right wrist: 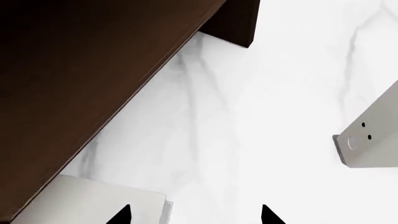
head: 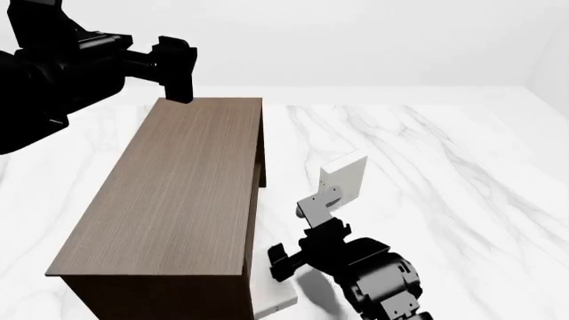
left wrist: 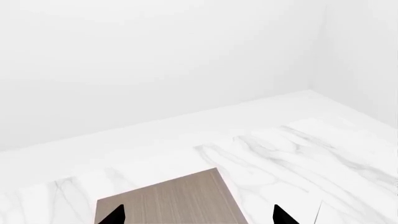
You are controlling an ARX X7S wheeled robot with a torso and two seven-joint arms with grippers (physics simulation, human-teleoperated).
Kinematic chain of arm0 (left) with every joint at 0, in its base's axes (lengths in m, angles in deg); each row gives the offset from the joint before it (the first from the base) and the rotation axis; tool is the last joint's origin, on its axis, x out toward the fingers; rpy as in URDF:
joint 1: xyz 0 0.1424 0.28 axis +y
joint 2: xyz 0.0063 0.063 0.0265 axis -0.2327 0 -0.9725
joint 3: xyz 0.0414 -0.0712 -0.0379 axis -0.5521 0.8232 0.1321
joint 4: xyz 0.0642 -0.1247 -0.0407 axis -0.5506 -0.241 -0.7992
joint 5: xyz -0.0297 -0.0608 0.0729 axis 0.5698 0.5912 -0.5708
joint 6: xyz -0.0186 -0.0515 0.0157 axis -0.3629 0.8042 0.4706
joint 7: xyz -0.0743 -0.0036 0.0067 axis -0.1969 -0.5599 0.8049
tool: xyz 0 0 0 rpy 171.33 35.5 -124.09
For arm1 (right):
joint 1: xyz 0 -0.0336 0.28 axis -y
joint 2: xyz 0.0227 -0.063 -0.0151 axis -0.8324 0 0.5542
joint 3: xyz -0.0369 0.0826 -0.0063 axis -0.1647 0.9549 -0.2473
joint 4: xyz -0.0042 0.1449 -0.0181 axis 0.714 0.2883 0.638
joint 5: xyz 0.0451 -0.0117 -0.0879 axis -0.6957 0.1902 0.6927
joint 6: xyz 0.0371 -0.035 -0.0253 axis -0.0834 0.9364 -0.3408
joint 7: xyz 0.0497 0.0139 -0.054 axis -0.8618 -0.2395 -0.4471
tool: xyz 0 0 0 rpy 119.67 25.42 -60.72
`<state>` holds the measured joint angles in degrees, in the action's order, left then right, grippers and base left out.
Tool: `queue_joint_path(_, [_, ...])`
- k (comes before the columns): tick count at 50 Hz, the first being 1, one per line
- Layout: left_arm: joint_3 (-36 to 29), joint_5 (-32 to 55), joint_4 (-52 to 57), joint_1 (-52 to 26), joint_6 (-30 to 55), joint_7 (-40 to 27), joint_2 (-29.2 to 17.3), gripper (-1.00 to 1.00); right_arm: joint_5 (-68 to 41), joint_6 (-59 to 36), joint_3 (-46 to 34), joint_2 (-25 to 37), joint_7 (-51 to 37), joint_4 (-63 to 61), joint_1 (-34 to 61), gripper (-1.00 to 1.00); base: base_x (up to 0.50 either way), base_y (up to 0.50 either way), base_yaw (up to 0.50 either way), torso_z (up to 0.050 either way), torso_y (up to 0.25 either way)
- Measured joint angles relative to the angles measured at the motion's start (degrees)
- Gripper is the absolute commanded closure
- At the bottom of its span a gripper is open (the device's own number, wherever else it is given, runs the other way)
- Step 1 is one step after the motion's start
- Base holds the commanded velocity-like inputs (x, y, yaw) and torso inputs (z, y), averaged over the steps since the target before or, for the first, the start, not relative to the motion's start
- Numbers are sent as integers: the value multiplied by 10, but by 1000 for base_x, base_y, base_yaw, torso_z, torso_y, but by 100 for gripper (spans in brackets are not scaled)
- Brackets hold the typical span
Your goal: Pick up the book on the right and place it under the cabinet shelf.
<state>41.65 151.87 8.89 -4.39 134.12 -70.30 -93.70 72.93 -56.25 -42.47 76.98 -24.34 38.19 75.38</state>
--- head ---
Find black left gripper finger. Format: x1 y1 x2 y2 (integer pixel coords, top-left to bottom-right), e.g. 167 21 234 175
164 75 196 104

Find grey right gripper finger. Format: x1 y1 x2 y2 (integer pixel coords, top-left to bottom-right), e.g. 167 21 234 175
295 185 344 230

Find white book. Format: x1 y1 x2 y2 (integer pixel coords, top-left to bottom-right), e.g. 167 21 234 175
250 253 299 320
318 148 370 212

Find white flat book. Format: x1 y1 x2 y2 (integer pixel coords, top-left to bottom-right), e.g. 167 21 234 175
250 253 299 320

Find brown wooden cabinet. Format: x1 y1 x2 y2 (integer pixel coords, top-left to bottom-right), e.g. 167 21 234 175
44 96 268 320

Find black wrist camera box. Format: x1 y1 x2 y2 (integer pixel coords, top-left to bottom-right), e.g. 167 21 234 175
267 243 309 283

